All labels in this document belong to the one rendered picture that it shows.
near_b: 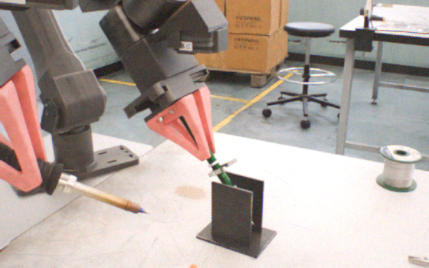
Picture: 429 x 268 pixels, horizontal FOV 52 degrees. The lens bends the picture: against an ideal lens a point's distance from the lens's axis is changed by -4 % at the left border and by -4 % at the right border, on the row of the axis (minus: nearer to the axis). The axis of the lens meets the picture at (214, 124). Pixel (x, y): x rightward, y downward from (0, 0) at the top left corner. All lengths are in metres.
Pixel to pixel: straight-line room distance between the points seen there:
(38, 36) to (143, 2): 0.25
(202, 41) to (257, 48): 3.32
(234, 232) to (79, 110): 0.28
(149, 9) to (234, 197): 0.23
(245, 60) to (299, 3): 1.19
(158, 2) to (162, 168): 0.33
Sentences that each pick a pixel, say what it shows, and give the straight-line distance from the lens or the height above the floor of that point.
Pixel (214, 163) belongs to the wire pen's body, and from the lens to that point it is 0.53.
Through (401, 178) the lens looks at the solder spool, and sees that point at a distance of 0.72.
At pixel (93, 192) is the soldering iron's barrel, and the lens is 0.35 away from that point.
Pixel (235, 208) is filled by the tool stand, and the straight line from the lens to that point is 0.53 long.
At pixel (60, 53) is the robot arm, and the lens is 0.70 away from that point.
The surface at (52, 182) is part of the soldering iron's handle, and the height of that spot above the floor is 0.92.
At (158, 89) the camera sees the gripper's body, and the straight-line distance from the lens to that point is 0.49.
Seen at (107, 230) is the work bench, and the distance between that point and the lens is 0.60.
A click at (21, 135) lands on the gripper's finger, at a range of 0.32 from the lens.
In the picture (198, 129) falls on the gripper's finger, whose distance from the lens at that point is 0.52.
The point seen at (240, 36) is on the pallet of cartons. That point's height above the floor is 0.42.
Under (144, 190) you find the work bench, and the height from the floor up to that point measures 0.75.
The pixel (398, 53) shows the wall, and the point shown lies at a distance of 4.68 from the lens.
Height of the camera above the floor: 1.08
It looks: 21 degrees down
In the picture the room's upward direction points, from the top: straight up
